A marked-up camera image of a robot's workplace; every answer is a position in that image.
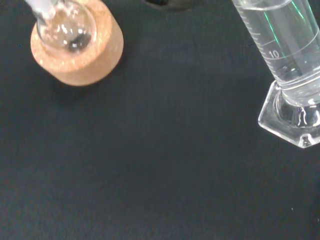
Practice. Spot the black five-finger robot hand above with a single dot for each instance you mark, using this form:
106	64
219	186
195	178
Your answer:
170	3

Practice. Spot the clear round-bottom flask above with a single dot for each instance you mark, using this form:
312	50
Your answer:
67	30

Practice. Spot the black cloth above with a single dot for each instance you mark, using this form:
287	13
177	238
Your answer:
155	150

